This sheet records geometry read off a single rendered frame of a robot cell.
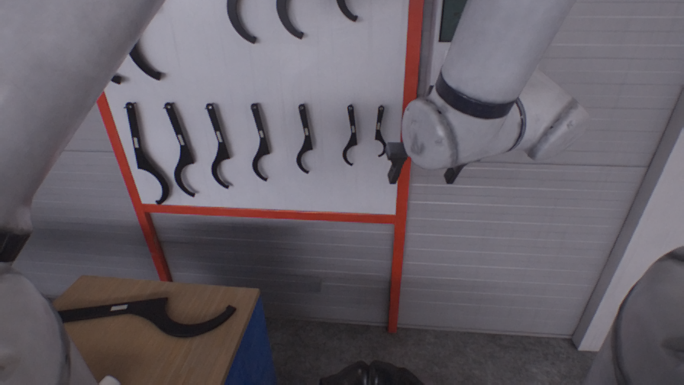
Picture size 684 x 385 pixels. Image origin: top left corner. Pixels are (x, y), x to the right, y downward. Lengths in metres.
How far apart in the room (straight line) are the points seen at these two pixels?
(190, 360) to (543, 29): 1.16
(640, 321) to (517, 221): 1.69
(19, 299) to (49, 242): 2.60
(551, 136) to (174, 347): 1.14
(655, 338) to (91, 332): 1.40
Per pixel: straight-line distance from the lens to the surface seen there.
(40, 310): 0.28
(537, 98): 0.49
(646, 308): 0.26
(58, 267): 3.00
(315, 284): 2.11
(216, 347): 1.23
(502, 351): 2.46
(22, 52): 0.43
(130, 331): 1.38
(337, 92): 1.51
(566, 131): 0.50
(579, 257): 2.21
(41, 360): 0.27
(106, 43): 0.45
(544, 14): 0.35
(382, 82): 1.49
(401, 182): 1.66
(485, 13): 0.35
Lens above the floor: 1.89
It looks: 28 degrees down
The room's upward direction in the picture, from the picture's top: 1 degrees counter-clockwise
